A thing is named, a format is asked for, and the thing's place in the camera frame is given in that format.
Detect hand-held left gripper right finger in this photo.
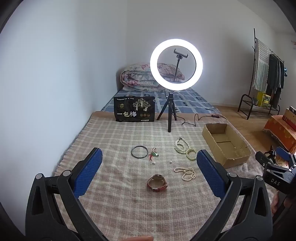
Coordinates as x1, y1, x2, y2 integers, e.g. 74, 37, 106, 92
185, 149, 274, 241

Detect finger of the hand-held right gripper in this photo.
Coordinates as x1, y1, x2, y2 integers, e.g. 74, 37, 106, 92
275, 146, 296, 168
255, 151, 277, 171

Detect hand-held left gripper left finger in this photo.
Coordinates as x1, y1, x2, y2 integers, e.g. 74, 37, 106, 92
25, 147, 109, 241

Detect cardboard box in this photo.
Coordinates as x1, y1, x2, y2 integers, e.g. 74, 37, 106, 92
202, 123, 251, 169

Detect short pearl necklace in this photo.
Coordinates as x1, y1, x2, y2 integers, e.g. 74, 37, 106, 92
174, 167, 196, 182

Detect long pearl necklace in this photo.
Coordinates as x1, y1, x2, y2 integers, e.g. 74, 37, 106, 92
174, 137, 193, 154

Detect black bangle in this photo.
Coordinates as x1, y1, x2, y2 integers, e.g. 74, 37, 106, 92
131, 146, 148, 159

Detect red leather watch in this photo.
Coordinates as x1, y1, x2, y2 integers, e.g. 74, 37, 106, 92
147, 174, 167, 192

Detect person's right hand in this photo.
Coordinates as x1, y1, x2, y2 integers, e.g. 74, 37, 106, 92
271, 192, 280, 218

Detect pink fleece blanket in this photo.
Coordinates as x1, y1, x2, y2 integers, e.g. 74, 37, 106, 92
91, 111, 278, 197

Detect brown cardboard carton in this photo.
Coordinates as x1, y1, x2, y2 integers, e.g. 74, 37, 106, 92
282, 106, 296, 130

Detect beige plaid blanket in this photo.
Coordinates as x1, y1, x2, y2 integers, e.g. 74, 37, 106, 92
53, 111, 278, 241

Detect yellow box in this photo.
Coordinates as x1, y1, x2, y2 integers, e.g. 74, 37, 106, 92
257, 92, 271, 108

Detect red green tassel charm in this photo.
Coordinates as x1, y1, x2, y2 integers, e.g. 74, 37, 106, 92
148, 149, 159, 162

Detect black tripod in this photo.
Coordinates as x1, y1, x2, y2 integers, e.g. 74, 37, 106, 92
157, 92, 177, 133

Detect black snack bag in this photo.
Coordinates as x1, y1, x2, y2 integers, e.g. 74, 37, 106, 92
113, 95, 156, 122

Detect dark hanging clothes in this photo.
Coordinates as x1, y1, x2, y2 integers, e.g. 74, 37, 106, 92
266, 54, 285, 108

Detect blue patterned bed sheet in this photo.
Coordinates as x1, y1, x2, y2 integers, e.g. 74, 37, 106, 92
101, 88, 221, 114

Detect striped hanging towel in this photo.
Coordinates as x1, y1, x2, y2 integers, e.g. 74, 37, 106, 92
253, 39, 270, 92

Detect black clothes rack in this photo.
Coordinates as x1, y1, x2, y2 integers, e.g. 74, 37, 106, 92
238, 28, 286, 120

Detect folded floral quilt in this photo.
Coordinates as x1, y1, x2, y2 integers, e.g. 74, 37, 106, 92
120, 62, 185, 91

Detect black phone holder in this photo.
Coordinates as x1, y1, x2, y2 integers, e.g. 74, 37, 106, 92
174, 48, 189, 82

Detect black ring light cable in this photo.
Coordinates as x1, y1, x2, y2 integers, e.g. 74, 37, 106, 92
172, 108, 226, 127

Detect white ring light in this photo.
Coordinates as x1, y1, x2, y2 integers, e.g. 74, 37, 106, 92
150, 39, 203, 90

